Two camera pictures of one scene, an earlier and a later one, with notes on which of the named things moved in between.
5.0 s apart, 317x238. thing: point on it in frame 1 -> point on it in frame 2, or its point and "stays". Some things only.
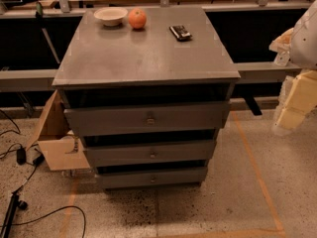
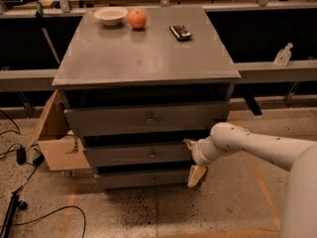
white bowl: (111, 16) stays
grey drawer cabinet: (148, 104) stays
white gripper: (305, 40) -> (198, 156)
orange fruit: (137, 18) stays
